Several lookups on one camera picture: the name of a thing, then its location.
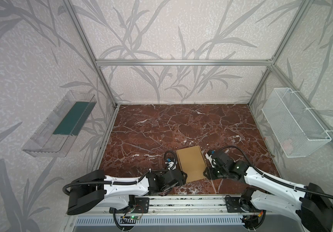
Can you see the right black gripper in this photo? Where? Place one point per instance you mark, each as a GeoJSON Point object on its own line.
{"type": "Point", "coordinates": [208, 172]}

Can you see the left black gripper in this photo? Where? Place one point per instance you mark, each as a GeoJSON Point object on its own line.
{"type": "Point", "coordinates": [182, 181]}

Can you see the brown cardboard box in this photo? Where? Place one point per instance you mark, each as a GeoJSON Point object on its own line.
{"type": "Point", "coordinates": [191, 162]}

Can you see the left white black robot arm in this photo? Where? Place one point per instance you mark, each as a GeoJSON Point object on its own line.
{"type": "Point", "coordinates": [118, 192]}

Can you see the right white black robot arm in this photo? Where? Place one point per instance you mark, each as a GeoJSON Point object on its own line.
{"type": "Point", "coordinates": [308, 205]}

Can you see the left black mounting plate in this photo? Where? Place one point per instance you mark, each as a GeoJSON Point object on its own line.
{"type": "Point", "coordinates": [137, 205]}

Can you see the black mounting plate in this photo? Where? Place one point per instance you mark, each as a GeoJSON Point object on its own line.
{"type": "Point", "coordinates": [239, 205]}
{"type": "Point", "coordinates": [137, 205]}

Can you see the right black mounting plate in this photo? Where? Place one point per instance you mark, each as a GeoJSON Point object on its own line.
{"type": "Point", "coordinates": [239, 205]}

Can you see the green circuit board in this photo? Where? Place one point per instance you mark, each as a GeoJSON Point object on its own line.
{"type": "Point", "coordinates": [129, 218]}

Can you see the pink item in basket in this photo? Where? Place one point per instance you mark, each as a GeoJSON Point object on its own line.
{"type": "Point", "coordinates": [287, 145]}

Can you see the green mat in bin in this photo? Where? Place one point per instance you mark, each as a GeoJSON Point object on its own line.
{"type": "Point", "coordinates": [74, 120]}

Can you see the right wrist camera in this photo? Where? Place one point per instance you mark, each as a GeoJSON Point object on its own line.
{"type": "Point", "coordinates": [208, 156]}

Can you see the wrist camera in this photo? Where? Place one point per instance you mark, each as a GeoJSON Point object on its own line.
{"type": "Point", "coordinates": [208, 156]}
{"type": "Point", "coordinates": [170, 163]}

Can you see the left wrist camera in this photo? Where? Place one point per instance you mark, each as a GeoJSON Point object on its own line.
{"type": "Point", "coordinates": [170, 163]}

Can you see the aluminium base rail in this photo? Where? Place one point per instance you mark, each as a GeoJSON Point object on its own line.
{"type": "Point", "coordinates": [214, 204]}

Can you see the white wire mesh basket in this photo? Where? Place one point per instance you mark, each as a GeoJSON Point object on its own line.
{"type": "Point", "coordinates": [290, 118]}

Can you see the aluminium frame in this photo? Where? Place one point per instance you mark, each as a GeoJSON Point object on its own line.
{"type": "Point", "coordinates": [270, 64]}

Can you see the clear plastic wall bin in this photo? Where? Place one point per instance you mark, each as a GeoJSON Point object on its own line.
{"type": "Point", "coordinates": [57, 134]}

